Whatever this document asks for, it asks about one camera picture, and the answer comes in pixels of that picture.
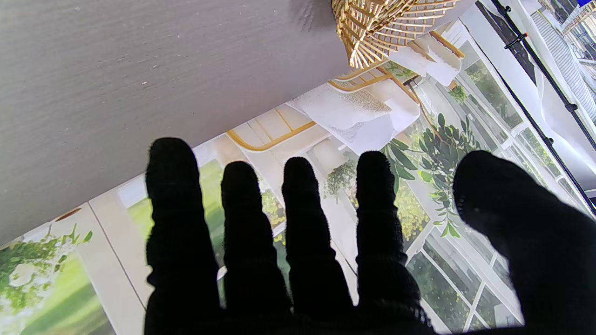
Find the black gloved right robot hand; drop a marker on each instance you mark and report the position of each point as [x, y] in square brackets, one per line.
[181, 279]

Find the oval wicker basket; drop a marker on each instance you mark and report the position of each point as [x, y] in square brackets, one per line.
[372, 28]

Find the printed garden room backdrop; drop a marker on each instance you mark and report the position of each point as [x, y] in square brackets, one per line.
[465, 279]

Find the black backdrop stand pole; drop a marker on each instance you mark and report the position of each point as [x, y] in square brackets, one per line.
[549, 140]

